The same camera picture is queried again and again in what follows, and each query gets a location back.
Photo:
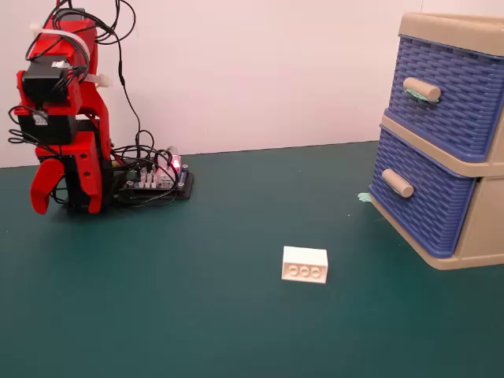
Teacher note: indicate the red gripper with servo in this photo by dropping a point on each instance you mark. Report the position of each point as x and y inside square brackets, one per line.
[47, 128]

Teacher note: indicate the dark green table mat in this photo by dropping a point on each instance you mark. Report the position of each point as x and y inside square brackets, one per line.
[157, 307]

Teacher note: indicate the white zip tie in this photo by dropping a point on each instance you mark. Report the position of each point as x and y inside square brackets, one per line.
[71, 37]
[100, 80]

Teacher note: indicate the green tape strip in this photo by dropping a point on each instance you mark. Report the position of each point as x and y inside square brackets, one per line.
[413, 94]

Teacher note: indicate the white toy building brick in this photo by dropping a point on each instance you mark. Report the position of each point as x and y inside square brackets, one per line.
[304, 260]

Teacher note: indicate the green putty lump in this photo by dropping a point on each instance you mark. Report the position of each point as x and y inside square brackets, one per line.
[364, 197]

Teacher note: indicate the robot controller circuit board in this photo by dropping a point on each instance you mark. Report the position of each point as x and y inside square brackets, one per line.
[157, 181]

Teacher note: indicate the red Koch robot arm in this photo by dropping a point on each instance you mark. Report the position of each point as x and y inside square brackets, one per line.
[91, 103]

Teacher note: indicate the beige plastic drawer cabinet frame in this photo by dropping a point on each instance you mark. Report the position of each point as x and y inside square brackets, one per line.
[488, 220]

